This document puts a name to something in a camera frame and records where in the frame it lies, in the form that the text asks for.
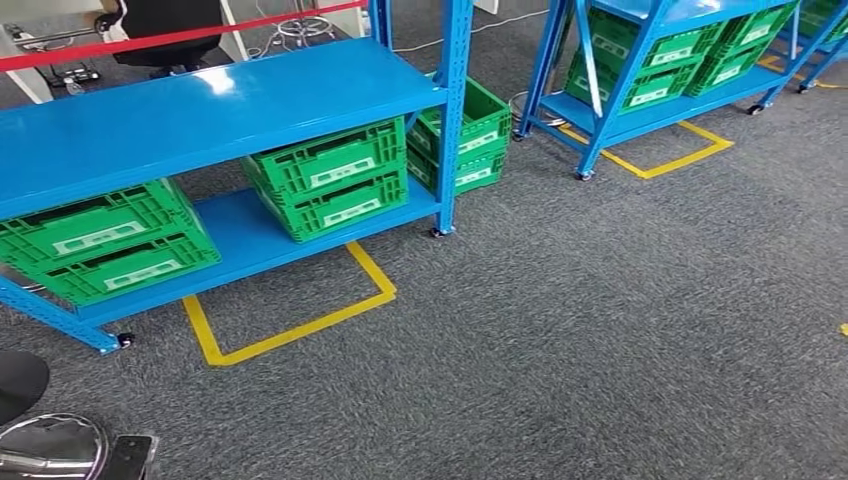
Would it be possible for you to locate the black wire basket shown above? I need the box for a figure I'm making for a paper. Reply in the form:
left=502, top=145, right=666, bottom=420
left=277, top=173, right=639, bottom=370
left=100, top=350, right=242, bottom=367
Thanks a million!
left=36, top=60, right=102, bottom=87

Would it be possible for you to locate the blue metal shelf rack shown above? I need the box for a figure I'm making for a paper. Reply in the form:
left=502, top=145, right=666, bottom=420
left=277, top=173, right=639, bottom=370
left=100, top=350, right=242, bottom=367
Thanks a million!
left=513, top=0, right=829, bottom=181
left=0, top=0, right=475, bottom=357
left=761, top=0, right=848, bottom=94

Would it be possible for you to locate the red barrier tape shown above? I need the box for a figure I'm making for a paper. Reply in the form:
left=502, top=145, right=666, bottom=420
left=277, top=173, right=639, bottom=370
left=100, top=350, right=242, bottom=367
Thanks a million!
left=0, top=0, right=369, bottom=73

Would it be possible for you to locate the green plastic crate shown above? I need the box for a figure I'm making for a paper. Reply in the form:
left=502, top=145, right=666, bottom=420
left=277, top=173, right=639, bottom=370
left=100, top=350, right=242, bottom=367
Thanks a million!
left=683, top=40, right=773, bottom=99
left=405, top=76, right=513, bottom=164
left=716, top=0, right=802, bottom=51
left=581, top=7, right=727, bottom=71
left=0, top=177, right=207, bottom=270
left=239, top=117, right=409, bottom=200
left=19, top=228, right=223, bottom=308
left=798, top=0, right=848, bottom=44
left=405, top=146, right=510, bottom=197
left=564, top=56, right=705, bottom=119
left=254, top=165, right=411, bottom=244

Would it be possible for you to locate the long white cable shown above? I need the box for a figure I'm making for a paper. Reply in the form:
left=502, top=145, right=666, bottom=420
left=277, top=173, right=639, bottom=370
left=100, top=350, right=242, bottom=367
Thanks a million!
left=392, top=7, right=551, bottom=54

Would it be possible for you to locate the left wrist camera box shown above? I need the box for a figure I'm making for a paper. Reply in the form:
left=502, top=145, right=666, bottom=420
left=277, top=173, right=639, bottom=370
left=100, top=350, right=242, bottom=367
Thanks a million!
left=97, top=433, right=160, bottom=480

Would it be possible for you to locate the chrome round base ring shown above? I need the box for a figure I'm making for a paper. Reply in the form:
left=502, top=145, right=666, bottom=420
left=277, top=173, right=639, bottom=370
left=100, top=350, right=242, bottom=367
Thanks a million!
left=508, top=91, right=564, bottom=128

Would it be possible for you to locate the white cable tangle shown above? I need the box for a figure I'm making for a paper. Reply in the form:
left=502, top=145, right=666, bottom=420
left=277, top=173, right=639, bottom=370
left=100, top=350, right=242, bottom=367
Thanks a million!
left=248, top=26, right=286, bottom=61

